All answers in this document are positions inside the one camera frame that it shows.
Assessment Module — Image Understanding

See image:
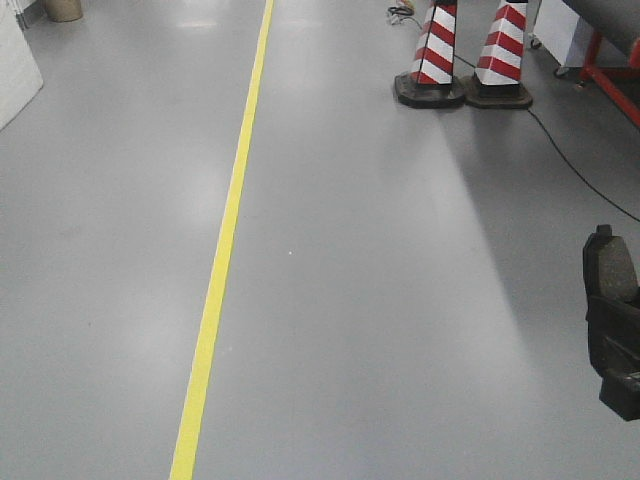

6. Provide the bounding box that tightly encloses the red white traffic cone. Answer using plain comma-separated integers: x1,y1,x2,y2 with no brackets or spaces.
394,1,465,109
461,1,533,109

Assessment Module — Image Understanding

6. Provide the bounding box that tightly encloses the white panel on casters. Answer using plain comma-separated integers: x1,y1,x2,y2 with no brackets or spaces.
533,0,584,68

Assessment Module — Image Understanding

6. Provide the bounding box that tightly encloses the black floor cable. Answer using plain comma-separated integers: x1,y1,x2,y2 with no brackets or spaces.
384,0,640,224

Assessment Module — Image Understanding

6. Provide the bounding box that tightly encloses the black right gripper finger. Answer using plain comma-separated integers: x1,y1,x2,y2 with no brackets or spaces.
586,289,639,421

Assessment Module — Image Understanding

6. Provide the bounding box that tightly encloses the dark grey brake pad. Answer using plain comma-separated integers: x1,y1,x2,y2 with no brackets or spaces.
582,224,639,304

